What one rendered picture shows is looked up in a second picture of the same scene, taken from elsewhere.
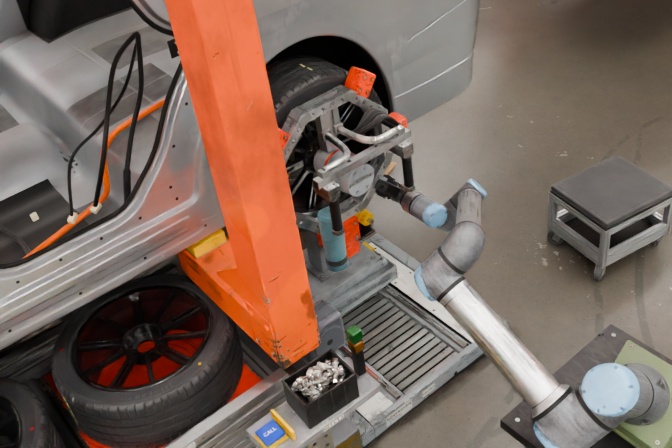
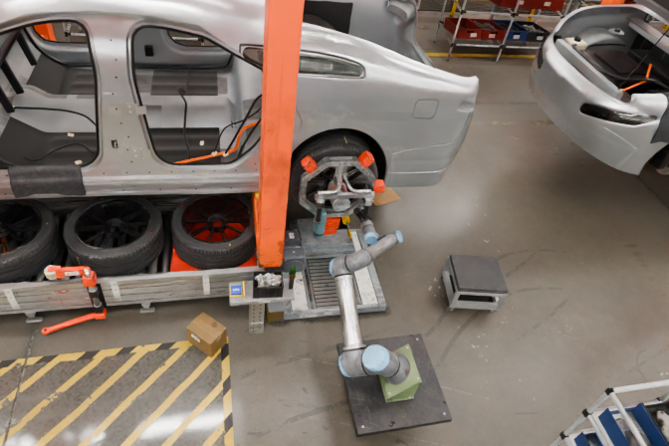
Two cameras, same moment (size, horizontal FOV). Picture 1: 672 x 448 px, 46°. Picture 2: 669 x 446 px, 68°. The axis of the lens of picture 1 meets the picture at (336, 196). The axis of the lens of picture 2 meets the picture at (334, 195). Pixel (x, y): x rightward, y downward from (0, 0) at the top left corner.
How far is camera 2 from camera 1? 1.07 m
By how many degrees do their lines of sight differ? 13
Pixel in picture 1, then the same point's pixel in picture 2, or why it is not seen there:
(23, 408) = (152, 222)
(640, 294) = (461, 331)
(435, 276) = (337, 266)
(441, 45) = (425, 159)
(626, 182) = (488, 274)
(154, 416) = (199, 255)
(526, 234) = (433, 270)
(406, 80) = (397, 167)
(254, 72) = (285, 143)
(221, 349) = (242, 243)
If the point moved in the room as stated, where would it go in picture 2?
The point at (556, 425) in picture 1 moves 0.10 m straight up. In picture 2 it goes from (346, 358) to (349, 349)
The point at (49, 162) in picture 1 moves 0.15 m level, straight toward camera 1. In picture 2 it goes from (223, 120) to (220, 130)
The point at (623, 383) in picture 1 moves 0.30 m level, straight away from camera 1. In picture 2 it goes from (380, 358) to (414, 332)
